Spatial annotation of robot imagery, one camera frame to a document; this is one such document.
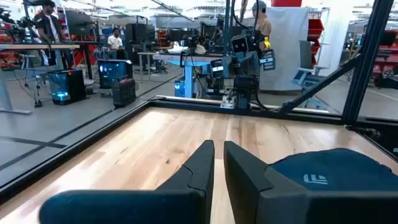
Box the wooden workbench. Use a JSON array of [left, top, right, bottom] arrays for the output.
[[0, 43, 81, 115]]

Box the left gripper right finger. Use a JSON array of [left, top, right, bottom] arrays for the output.
[[223, 141, 398, 224]]

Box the large black monitor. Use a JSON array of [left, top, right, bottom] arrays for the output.
[[65, 10, 93, 37]]

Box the black aluminium table frame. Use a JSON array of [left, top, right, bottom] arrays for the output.
[[0, 0, 398, 203]]

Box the red storage rack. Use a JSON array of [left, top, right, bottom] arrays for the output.
[[371, 29, 398, 90]]

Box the red bin shelf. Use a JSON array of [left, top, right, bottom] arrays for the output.
[[307, 18, 325, 68]]

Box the black ribbed box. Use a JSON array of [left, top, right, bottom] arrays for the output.
[[111, 77, 137, 108]]

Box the computer tower with blue light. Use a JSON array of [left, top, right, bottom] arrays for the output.
[[97, 58, 134, 90], [48, 68, 87, 106]]

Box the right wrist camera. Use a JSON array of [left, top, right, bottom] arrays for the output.
[[231, 35, 249, 54]]

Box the navy blue backpack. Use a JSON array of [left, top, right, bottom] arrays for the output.
[[269, 147, 398, 192]]

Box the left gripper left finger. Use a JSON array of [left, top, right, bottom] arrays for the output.
[[39, 139, 215, 224]]

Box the table with blue leg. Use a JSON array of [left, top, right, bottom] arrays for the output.
[[152, 52, 224, 99]]

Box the person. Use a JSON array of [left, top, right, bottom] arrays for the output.
[[107, 27, 128, 60], [251, 0, 272, 50], [32, 0, 68, 68]]

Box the white curtain panel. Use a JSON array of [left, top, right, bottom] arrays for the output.
[[259, 6, 310, 92]]

